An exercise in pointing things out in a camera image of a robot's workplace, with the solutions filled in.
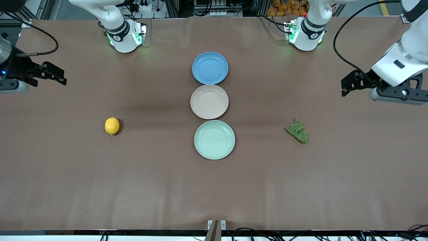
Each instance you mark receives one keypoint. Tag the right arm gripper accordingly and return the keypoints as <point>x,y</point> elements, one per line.
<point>20,68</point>

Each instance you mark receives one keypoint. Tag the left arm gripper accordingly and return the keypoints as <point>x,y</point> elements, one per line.
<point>367,79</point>

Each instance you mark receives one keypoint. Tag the green lettuce piece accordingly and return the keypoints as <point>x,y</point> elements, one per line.
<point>299,132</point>

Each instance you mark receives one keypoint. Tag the yellow lemon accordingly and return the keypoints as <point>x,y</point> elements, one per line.
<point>112,126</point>

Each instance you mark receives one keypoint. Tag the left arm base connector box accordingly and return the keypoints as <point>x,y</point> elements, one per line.
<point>291,31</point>

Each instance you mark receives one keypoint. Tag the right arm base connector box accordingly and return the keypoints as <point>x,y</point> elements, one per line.
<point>140,33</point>

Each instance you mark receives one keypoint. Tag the bag of orange fruit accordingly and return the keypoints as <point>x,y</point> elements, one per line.
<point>284,8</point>

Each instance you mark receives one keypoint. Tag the white power strip with plugs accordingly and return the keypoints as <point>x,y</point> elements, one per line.
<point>143,7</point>

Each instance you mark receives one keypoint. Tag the brown table cover sheet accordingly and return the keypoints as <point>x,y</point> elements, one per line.
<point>100,184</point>

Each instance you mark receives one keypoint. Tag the blue round plate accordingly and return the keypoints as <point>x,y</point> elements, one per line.
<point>210,68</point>

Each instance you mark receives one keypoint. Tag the beige round plate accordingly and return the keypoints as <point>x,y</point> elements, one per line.
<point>209,101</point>

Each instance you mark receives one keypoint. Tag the mint green round plate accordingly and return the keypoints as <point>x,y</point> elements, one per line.
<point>214,140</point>

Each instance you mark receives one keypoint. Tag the aluminium frame rail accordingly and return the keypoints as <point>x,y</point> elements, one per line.
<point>405,18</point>
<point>26,23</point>

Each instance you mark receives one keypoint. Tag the grey metal bracket plate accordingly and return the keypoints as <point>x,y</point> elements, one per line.
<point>223,225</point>

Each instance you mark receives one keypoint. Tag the brown upright post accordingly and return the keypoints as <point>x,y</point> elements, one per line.
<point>214,234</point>

